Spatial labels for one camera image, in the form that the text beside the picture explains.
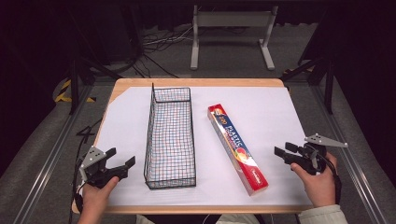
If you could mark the white paper sheet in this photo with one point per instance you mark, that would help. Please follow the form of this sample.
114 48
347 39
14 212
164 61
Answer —
267 118

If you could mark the person's left hand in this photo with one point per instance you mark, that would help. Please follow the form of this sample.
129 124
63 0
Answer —
96 196

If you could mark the red plastic wrap box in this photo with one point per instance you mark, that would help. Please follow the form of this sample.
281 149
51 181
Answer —
236 149

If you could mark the person's right hand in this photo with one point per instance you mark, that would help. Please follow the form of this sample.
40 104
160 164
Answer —
320 186

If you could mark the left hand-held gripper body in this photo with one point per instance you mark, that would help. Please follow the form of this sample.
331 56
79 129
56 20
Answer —
92 157

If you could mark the aluminium floor rail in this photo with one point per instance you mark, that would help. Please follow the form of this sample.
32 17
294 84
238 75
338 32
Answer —
351 161
53 155

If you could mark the white metal stand frame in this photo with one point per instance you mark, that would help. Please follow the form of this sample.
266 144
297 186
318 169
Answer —
233 19

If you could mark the yellow black hazard tape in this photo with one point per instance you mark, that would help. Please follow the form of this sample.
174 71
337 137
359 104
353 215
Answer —
62 93

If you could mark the black tripod stand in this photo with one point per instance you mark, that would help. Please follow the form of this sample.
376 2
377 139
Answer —
328 84
73 84

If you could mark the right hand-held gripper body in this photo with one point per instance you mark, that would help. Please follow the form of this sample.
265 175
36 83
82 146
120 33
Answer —
313 160

